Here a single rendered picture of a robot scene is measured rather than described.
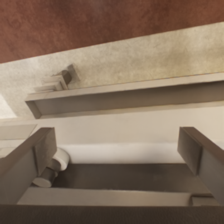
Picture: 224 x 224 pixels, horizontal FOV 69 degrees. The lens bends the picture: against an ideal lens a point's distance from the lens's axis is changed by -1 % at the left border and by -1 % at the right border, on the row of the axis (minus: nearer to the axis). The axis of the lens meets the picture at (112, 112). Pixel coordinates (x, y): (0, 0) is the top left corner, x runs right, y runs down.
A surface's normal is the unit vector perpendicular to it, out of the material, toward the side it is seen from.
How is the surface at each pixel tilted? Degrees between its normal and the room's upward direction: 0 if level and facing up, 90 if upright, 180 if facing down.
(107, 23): 0
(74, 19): 0
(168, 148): 0
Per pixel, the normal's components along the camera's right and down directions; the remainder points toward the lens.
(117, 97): -0.13, 0.63
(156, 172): -0.20, -0.77
